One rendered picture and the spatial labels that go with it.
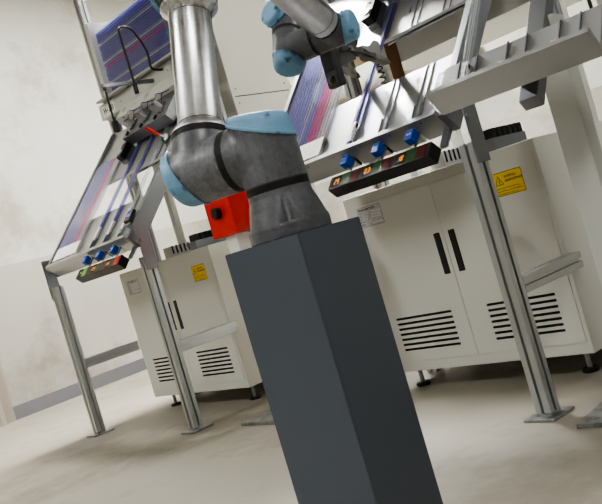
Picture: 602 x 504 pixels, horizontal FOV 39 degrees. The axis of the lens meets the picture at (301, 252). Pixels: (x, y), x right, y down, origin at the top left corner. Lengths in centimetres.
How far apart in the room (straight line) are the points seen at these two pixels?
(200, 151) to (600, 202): 82
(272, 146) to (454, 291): 108
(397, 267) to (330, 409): 114
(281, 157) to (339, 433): 48
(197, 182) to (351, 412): 49
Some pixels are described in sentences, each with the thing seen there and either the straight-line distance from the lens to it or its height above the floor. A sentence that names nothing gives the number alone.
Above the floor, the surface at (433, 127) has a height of 70.
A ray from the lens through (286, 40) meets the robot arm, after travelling 206.
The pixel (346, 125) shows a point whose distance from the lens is 225.
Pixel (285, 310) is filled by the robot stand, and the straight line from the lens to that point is 145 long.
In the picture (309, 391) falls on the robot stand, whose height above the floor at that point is 28.
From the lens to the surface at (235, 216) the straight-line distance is 274.
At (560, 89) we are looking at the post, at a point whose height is 68.
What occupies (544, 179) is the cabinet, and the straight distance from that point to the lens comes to 220.
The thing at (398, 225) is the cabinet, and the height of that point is 50.
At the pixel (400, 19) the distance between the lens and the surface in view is 239.
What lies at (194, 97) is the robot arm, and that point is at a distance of 162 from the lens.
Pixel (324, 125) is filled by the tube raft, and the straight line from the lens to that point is 232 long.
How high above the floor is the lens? 54
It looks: 1 degrees down
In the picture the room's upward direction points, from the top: 16 degrees counter-clockwise
